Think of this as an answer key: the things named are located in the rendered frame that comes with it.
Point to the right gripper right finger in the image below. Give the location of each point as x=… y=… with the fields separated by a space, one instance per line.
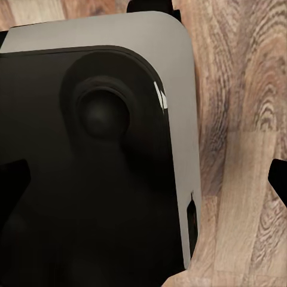
x=277 y=177

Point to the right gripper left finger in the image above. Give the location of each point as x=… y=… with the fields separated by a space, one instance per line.
x=14 y=179

